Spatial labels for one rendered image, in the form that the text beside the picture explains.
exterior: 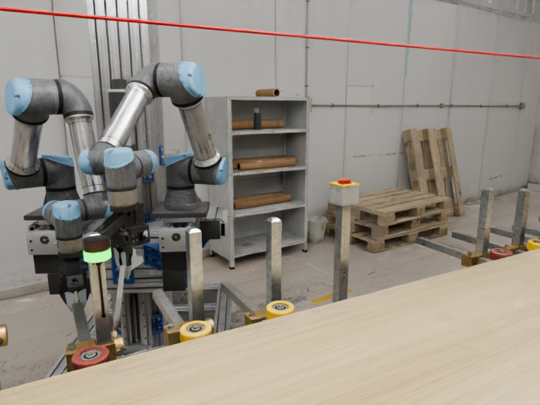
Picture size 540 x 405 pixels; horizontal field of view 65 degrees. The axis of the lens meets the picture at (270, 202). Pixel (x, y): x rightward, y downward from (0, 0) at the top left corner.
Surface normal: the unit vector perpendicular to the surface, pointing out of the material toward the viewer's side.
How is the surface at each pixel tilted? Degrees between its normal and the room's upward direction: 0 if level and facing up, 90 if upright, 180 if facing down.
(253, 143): 90
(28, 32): 90
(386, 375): 0
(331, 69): 90
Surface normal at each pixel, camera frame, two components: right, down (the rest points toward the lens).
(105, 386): 0.00, -0.98
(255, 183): 0.56, 0.18
